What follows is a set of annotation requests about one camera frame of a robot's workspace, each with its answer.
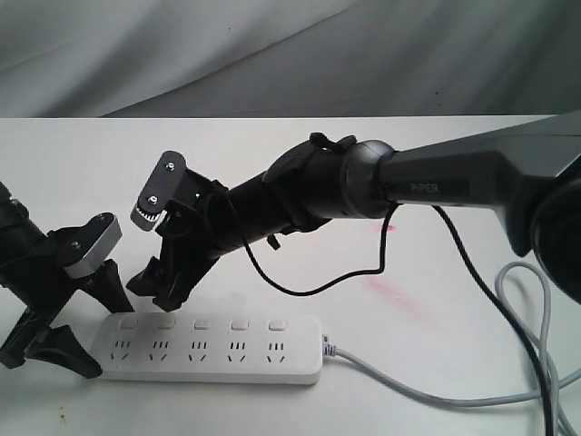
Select grey backdrop cloth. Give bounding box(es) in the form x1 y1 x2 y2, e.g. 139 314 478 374
1 1 580 118

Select black thick arm cable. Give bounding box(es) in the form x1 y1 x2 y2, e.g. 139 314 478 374
428 203 564 436

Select grey power cable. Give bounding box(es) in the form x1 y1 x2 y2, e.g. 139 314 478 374
320 261 581 436

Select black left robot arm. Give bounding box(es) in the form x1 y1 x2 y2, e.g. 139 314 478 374
1 186 133 379

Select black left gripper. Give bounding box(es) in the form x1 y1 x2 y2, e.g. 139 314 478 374
1 215 134 379

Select black thin camera cable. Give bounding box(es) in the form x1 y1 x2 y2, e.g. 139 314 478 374
212 199 400 299

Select white five-outlet power strip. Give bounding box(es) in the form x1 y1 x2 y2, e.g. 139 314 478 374
91 312 332 385

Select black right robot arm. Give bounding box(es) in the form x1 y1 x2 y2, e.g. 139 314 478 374
127 112 580 312

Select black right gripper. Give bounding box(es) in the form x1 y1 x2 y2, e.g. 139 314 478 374
126 172 223 312

